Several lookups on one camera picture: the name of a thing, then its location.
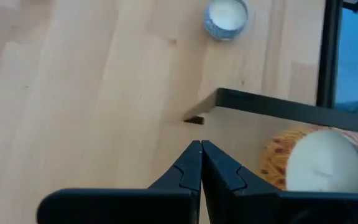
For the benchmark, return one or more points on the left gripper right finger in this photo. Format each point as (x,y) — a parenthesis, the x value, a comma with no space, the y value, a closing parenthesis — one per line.
(259,208)

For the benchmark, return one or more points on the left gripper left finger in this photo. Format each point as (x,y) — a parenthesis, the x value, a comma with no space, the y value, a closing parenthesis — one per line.
(120,205)

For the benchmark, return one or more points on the white candle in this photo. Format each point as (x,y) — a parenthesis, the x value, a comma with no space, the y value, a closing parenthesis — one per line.
(322,161)
(225,15)

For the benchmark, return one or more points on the raised wooden board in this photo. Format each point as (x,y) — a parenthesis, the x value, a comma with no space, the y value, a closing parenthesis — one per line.
(244,137)

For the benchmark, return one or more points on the black divider strip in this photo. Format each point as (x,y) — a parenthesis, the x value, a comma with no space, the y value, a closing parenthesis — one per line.
(291,109)

